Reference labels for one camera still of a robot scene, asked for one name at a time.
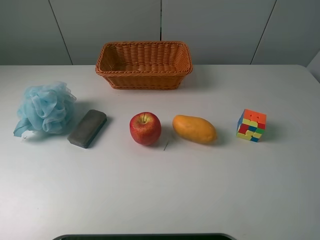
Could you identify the orange wicker basket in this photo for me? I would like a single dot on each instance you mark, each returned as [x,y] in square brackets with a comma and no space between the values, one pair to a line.
[144,65]

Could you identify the light blue bath loofah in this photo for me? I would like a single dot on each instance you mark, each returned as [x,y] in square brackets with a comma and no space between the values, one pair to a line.
[46,109]

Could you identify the red apple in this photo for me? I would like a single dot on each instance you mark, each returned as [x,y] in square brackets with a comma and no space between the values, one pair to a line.
[145,128]

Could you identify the colourful puzzle cube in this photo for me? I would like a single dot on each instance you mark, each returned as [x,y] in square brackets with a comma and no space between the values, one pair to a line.
[251,125]

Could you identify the yellow orange mango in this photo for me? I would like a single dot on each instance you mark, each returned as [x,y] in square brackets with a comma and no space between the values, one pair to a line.
[194,129]

